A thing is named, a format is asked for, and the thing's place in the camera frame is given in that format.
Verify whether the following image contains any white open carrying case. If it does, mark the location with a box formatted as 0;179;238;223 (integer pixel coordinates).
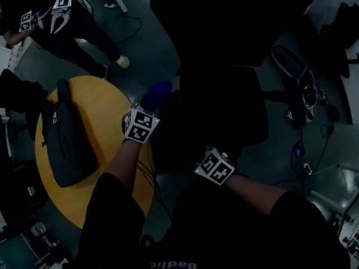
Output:
270;44;319;120

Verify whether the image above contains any round wooden table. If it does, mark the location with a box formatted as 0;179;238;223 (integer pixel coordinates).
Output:
35;76;155;231

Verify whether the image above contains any black backpack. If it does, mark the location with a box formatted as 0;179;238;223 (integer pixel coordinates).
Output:
41;78;99;189

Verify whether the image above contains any black device with blue display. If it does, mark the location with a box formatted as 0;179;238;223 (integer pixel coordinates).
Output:
292;142;306;158

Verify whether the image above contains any black office chair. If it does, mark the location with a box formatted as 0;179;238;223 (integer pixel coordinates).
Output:
150;0;270;179
0;68;48;114

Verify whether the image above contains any black power adapter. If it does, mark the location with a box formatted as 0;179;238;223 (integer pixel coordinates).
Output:
327;104;340;122

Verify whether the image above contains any person's right forearm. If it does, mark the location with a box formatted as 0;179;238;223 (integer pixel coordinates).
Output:
224;174;288;215

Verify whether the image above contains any blue cloth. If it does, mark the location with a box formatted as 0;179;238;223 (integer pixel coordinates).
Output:
140;80;173;112

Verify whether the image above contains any person's black shirt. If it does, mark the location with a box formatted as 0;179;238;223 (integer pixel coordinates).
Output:
64;172;351;269

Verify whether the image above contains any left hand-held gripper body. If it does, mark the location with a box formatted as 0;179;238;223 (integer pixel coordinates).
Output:
122;102;160;145

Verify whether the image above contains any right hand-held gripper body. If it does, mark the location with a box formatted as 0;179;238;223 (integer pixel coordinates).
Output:
193;146;236;186

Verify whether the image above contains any person's left forearm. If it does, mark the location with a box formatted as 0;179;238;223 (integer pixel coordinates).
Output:
102;138;142;200

